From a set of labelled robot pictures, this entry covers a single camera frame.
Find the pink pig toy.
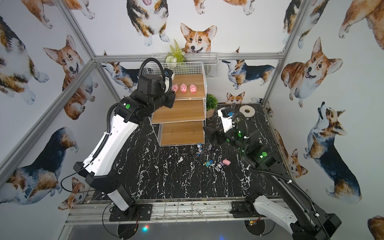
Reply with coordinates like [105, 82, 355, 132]
[190, 84, 198, 94]
[222, 159, 231, 166]
[180, 84, 188, 93]
[171, 84, 179, 93]

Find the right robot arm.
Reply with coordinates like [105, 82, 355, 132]
[203, 118, 342, 240]

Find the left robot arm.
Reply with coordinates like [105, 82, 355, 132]
[74, 69, 176, 212]

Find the white tape roll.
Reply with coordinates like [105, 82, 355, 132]
[239, 105, 256, 118]

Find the black purple kuromi figure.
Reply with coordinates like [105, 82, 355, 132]
[214, 163, 223, 172]

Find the green fern plant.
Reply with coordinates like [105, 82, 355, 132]
[165, 40, 186, 63]

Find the teal small toy figure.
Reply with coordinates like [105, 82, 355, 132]
[204, 160, 213, 167]

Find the blue doraemon figure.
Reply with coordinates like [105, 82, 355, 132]
[197, 143, 204, 156]

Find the small potted green plant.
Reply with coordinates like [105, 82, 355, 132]
[206, 94, 218, 119]

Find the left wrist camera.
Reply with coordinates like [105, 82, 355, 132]
[164, 68, 175, 94]

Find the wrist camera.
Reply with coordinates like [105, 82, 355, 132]
[164, 68, 175, 94]
[218, 107, 234, 133]

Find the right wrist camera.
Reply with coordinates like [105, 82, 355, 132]
[218, 107, 234, 133]

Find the white wire three-tier shelf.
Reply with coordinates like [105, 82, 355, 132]
[151, 70, 207, 147]

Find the white wire wall basket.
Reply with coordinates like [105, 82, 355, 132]
[152, 53, 219, 79]

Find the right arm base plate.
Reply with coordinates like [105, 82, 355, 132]
[230, 201, 260, 218]

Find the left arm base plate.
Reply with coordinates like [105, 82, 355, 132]
[109, 204, 153, 222]

